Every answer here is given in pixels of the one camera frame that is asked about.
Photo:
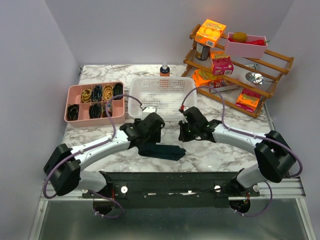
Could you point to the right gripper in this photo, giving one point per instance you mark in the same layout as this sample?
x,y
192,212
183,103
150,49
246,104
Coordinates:
x,y
182,136

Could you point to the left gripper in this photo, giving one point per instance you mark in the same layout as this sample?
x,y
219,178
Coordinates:
x,y
156,138

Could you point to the dark green tie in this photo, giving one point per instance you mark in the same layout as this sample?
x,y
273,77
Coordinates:
x,y
161,151

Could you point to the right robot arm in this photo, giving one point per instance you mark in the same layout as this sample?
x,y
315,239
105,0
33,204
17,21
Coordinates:
x,y
273,155

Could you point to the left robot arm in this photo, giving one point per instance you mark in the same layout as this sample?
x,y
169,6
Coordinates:
x,y
65,169

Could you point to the white plastic basket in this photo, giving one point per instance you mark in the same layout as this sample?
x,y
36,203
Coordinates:
x,y
166,94

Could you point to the patterned rolled tie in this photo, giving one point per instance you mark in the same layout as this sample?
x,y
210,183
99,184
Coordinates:
x,y
107,109

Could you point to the pink compartment organizer box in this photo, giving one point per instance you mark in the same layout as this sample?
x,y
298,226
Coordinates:
x,y
90,104

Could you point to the orange sponge box middle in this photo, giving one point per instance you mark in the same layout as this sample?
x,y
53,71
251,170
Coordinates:
x,y
204,78

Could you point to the orange sponge box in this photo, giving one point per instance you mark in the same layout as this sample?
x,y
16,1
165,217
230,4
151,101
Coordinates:
x,y
210,33
204,78
248,100

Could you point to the black rolled tie top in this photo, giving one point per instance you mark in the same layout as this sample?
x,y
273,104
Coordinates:
x,y
118,91

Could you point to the black rolled tie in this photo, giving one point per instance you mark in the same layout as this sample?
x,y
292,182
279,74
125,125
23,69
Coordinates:
x,y
95,111
118,91
72,112

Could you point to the white red flat box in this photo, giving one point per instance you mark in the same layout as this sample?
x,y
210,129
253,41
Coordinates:
x,y
222,85

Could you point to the black rolled tie bottom middle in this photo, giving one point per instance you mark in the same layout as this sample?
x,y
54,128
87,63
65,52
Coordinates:
x,y
95,111

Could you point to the yellow rolled tie right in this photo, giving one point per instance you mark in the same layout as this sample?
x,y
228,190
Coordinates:
x,y
107,92

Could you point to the yellow rolled tie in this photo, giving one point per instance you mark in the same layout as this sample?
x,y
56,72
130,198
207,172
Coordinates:
x,y
86,95
107,92

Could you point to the dark blue rolled tie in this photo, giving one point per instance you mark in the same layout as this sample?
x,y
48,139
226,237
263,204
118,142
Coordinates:
x,y
97,93

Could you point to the orange sponge box lower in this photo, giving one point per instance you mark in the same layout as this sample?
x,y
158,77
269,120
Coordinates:
x,y
248,100

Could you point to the orange spray bottle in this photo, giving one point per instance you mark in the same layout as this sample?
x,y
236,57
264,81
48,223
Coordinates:
x,y
164,70

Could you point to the yellow rolled tie left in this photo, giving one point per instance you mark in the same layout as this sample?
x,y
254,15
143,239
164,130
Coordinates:
x,y
86,95

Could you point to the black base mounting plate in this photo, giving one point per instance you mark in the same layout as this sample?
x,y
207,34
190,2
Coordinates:
x,y
142,190

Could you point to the pink sponge box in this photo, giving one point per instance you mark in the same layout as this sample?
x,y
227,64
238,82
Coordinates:
x,y
221,63

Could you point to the wooden tiered rack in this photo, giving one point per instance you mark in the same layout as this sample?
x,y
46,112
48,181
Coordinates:
x,y
238,76

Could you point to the black rolled tie bottom left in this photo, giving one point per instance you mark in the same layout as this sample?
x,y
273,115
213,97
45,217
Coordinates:
x,y
72,112

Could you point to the dark jar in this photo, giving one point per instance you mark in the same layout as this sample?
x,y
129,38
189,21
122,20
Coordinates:
x,y
202,52

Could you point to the silver metal spoon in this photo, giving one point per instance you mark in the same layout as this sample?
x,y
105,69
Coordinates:
x,y
256,78

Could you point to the pink rectangular bin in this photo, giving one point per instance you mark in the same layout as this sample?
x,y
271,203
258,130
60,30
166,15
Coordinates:
x,y
245,50

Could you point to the orange sponge box top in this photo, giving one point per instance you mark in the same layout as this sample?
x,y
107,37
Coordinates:
x,y
210,33

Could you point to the brown potato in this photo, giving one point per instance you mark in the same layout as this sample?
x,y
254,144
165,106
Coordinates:
x,y
240,37

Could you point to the red chili pepper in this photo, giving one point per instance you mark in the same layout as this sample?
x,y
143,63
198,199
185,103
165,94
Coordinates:
x,y
259,42

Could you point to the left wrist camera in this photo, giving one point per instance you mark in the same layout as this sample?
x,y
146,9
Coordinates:
x,y
148,110

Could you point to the aluminium rail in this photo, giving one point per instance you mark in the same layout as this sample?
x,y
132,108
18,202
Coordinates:
x,y
289,188

